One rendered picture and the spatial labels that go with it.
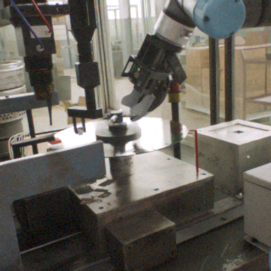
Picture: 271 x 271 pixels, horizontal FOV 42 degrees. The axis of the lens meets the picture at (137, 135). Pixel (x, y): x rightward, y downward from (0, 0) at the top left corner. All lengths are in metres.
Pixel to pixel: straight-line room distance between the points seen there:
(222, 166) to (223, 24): 0.45
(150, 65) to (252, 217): 0.37
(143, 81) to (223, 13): 0.22
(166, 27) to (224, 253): 0.46
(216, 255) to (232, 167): 0.27
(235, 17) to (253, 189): 0.32
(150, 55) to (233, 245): 0.42
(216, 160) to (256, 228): 0.27
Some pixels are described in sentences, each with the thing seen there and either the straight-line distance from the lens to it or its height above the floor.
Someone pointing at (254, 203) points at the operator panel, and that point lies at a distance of 0.75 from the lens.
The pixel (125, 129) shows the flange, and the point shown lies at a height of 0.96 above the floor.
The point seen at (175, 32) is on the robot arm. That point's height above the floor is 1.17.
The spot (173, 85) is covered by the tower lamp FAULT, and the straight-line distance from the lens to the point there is 1.08.
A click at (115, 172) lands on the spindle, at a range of 0.86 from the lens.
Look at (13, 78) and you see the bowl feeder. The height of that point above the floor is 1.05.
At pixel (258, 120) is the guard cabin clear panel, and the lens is 1.13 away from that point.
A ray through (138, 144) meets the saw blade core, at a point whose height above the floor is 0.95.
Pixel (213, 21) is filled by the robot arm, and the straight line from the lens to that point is 0.61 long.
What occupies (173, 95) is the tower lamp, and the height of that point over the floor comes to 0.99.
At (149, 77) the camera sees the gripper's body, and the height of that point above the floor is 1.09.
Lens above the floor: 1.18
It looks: 16 degrees down
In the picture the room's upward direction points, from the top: 5 degrees counter-clockwise
